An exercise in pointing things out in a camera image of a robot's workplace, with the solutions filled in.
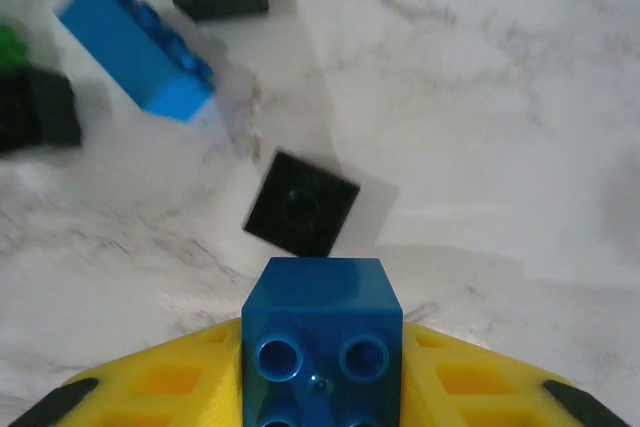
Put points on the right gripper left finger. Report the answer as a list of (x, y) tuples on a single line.
[(175, 382)]

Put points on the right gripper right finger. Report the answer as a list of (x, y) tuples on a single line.
[(475, 382)]

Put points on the blue square lego brick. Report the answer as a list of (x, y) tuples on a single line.
[(320, 307)]

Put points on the blue long lego brick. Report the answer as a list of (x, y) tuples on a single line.
[(130, 52)]

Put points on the green lego brick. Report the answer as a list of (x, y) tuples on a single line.
[(10, 49)]

